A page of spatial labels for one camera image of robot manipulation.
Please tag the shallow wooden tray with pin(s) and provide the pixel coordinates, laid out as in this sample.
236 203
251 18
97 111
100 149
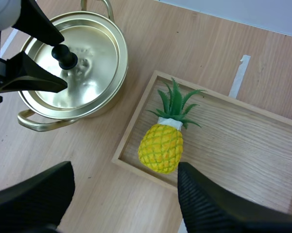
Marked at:
233 145

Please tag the gold lid with black knob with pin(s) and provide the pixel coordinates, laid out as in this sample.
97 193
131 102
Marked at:
97 60

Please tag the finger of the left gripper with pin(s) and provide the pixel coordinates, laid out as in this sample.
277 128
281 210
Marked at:
36 24
26 77

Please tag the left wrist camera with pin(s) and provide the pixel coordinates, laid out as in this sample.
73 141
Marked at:
1 13

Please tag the yellow toy pineapple green crown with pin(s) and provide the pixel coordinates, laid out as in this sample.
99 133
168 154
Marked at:
160 148

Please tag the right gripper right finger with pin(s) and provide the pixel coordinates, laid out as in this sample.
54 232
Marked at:
209 208

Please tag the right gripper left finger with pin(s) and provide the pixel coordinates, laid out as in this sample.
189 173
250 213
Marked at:
34 201

